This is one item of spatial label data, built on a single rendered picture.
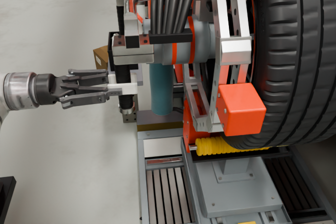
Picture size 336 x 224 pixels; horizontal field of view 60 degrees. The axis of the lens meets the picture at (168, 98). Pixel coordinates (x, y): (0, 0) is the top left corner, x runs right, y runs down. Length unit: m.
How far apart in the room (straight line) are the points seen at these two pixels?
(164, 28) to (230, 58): 0.15
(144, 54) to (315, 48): 0.34
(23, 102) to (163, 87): 0.50
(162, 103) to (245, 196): 0.50
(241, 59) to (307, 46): 0.12
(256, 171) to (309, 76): 0.77
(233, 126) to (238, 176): 0.71
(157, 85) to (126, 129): 0.78
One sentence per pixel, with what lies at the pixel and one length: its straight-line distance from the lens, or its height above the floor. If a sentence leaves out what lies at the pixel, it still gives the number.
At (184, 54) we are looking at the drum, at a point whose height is 0.84.
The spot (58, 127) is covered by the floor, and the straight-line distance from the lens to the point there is 1.89.
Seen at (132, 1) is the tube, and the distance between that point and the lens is 0.69.
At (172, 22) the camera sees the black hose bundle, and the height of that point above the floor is 1.00.
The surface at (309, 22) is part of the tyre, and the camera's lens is 0.62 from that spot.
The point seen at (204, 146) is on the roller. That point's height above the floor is 0.53.
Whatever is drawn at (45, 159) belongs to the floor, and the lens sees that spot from 1.74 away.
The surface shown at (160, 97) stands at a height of 0.58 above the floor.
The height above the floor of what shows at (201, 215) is 0.15.
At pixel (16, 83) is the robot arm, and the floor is 0.87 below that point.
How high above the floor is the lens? 1.26
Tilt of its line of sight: 39 degrees down
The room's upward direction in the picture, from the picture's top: straight up
